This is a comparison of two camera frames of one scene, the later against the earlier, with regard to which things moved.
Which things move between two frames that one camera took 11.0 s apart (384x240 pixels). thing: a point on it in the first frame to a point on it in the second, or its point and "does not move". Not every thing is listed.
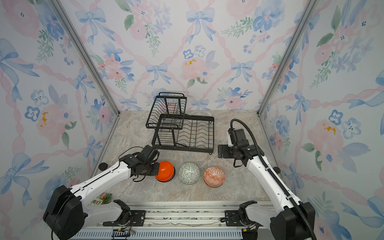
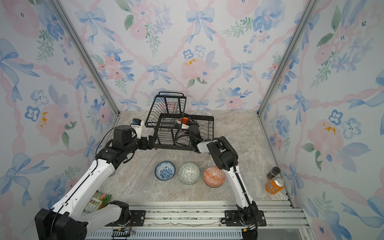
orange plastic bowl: [166, 171] to [184, 120]
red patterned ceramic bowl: [214, 177] does not move
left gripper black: [156, 170] to [151, 142]
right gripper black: [225, 154] to [193, 125]
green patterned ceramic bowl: [189, 173] does not move
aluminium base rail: [188, 220] does not move
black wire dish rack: [175, 130] does not move
